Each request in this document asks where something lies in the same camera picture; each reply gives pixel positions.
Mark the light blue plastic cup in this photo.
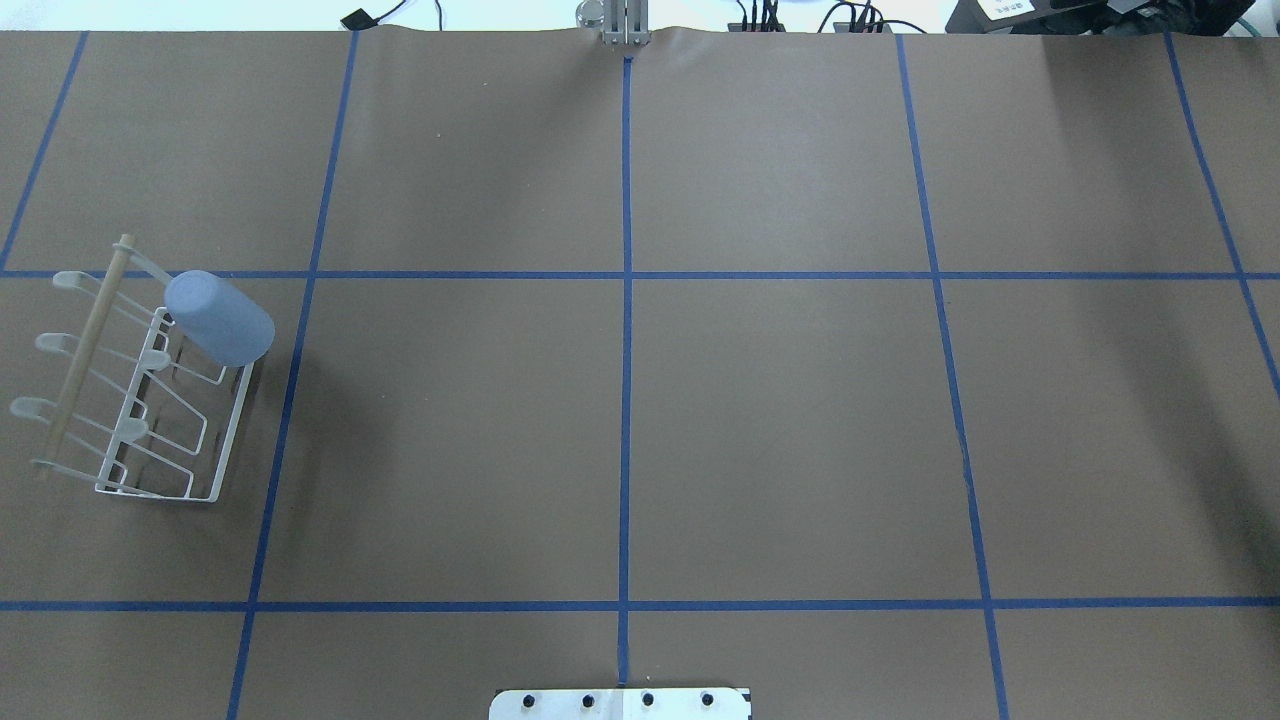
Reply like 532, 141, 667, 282
163, 270, 275, 368

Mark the small silver cylinder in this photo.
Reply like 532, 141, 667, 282
575, 0, 605, 29

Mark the small black device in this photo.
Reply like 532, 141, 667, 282
340, 8, 380, 32

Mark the aluminium frame post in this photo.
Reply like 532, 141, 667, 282
599, 0, 652, 47

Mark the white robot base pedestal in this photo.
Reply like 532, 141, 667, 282
488, 687, 753, 719

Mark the white wire cup holder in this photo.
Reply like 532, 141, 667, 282
8, 234, 266, 505

